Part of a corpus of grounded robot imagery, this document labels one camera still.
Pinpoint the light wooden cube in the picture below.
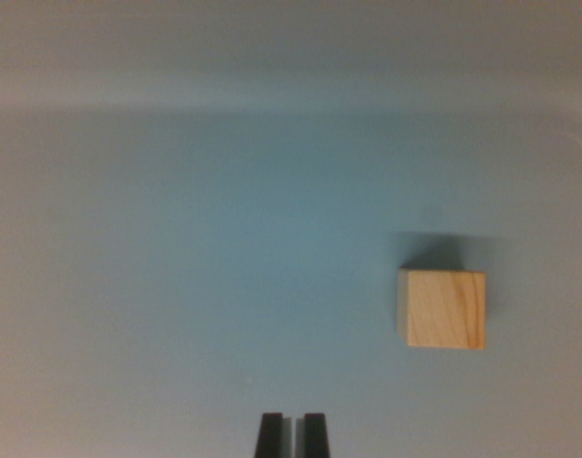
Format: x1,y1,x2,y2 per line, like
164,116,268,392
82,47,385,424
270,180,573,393
396,268,488,351

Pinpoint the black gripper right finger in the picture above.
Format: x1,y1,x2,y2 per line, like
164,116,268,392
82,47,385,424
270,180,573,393
295,412,333,458

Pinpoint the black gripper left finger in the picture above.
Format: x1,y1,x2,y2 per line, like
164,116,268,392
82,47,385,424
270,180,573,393
254,412,294,458

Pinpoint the light blue plastic bin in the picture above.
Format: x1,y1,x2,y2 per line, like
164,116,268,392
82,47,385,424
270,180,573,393
0,0,582,458

